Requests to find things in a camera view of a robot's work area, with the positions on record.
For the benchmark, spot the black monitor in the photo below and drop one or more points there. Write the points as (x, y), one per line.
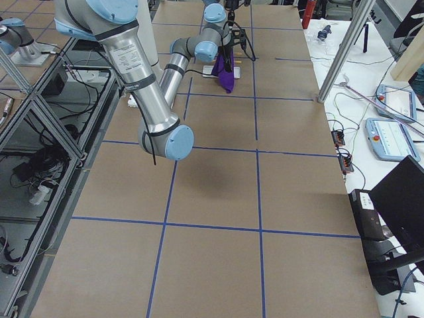
(398, 198)

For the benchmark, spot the purple towel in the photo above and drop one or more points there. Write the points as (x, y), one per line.
(226, 79)

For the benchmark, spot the reacher grabber stick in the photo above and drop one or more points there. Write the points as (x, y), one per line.
(345, 85)

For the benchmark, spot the teach pendant tablet far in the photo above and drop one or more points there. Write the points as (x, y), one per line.
(400, 102)

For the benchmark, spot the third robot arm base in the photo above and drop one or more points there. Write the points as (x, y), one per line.
(18, 43)

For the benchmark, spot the teach pendant tablet near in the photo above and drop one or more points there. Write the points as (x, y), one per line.
(390, 140)

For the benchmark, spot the aluminium frame post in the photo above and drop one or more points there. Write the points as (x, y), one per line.
(351, 35)

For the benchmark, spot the red cylinder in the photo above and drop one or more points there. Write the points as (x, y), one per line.
(308, 13)

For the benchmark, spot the teach pendant tablet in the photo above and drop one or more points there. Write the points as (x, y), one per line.
(400, 102)
(390, 140)

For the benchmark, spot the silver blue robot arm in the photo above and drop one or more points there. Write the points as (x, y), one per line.
(215, 11)
(124, 30)

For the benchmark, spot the clear plastic bag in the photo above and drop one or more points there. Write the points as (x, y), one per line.
(329, 46)

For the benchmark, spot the black box device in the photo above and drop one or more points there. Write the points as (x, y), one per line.
(367, 219)

